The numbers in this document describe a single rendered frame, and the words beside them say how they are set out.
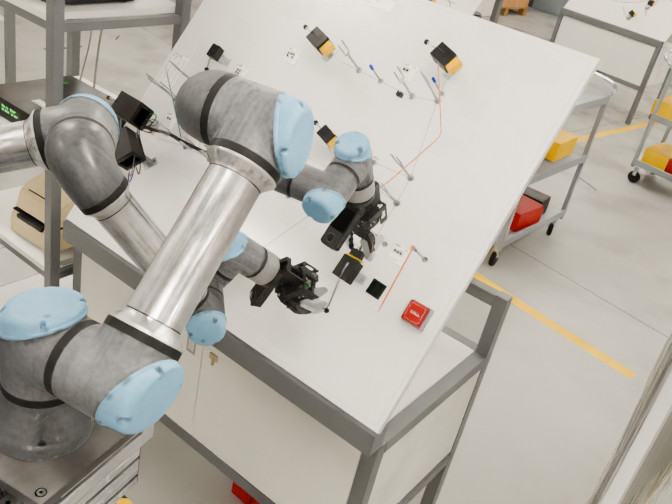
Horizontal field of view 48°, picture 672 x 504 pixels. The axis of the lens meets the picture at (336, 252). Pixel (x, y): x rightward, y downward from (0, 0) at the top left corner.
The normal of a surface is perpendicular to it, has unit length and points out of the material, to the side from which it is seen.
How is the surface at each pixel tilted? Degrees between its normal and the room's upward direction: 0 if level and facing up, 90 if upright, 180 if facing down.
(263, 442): 90
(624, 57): 90
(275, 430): 90
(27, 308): 7
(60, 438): 72
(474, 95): 54
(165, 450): 0
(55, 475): 0
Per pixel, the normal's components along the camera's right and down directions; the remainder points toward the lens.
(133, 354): 0.29, -0.11
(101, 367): -0.18, -0.34
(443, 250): -0.37, -0.28
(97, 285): -0.61, 0.29
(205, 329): 0.18, 0.52
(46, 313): 0.08, -0.89
